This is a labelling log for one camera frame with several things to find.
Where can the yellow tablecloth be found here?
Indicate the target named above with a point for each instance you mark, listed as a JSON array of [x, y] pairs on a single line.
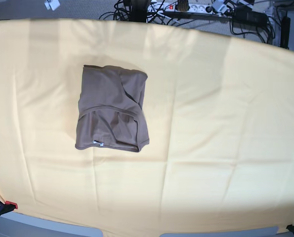
[[220, 116]]

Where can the black stand centre background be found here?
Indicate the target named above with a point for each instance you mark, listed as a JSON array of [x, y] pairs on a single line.
[[138, 11]]

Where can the black power adapter box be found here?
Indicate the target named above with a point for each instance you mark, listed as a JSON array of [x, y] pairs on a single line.
[[249, 17]]

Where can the brown T-shirt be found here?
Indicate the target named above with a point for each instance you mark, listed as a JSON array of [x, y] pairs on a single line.
[[110, 109]]

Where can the black post right background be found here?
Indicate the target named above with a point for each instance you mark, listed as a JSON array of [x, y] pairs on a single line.
[[285, 31]]

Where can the white power strip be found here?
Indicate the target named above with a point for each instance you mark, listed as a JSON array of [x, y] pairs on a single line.
[[180, 6]]

